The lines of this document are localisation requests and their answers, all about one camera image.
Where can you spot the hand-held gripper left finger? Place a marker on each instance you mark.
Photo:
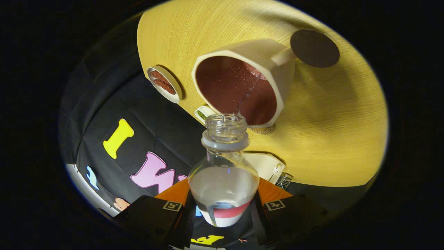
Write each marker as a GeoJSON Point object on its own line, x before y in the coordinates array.
{"type": "Point", "coordinates": [189, 222]}

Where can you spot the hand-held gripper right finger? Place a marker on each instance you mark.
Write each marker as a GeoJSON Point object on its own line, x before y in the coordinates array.
{"type": "Point", "coordinates": [258, 222]}

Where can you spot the clear juice bottle red label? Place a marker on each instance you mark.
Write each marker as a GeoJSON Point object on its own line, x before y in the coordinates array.
{"type": "Point", "coordinates": [223, 187]}

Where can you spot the round printed coaster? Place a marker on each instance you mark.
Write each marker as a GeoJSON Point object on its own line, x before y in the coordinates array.
{"type": "Point", "coordinates": [263, 130]}

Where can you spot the cream cup brown inside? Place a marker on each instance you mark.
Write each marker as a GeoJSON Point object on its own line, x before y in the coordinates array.
{"type": "Point", "coordinates": [270, 52]}

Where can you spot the cream toaster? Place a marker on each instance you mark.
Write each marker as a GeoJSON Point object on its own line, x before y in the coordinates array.
{"type": "Point", "coordinates": [265, 166]}

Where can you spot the white divided dish with beans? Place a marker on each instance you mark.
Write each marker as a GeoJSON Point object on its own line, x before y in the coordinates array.
{"type": "Point", "coordinates": [202, 114]}

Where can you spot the wooden table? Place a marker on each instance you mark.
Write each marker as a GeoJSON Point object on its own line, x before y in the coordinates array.
{"type": "Point", "coordinates": [329, 132]}

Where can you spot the white oval plate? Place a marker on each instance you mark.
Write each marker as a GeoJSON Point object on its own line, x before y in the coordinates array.
{"type": "Point", "coordinates": [171, 95]}

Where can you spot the red-brown meat piece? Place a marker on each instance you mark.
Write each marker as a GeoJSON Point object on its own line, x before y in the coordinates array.
{"type": "Point", "coordinates": [165, 86]}
{"type": "Point", "coordinates": [158, 76]}

